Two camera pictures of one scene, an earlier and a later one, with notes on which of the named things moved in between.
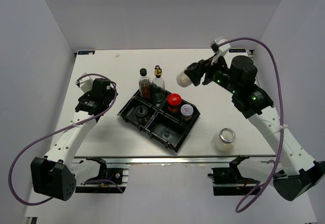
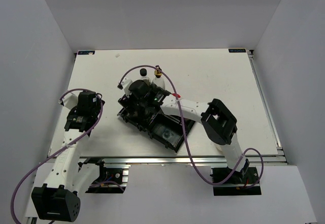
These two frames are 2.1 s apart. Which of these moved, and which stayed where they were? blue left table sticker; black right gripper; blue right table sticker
Moved: black right gripper
Stayed: blue right table sticker; blue left table sticker
